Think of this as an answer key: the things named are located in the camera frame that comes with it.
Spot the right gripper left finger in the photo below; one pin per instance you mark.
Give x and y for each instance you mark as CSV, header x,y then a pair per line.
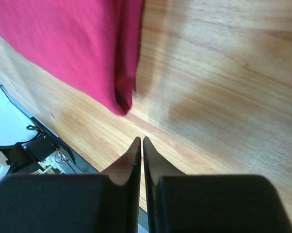
x,y
119,206

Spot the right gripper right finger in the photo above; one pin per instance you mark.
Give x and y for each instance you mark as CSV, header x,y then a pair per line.
x,y
166,192

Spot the bright red t shirt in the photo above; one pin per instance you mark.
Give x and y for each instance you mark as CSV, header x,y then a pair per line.
x,y
91,45

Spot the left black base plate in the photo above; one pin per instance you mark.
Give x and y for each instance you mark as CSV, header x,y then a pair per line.
x,y
26,159

